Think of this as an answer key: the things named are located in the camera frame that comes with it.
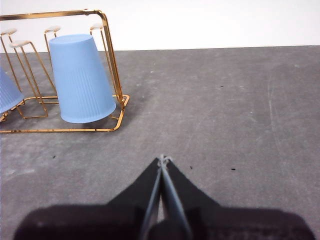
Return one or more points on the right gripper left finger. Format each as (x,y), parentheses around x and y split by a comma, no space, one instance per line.
(100,222)

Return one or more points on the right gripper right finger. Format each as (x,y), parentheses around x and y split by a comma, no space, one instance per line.
(225,225)

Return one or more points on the blue ribbed plastic cup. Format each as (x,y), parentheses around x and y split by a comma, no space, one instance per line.
(80,82)
(8,95)

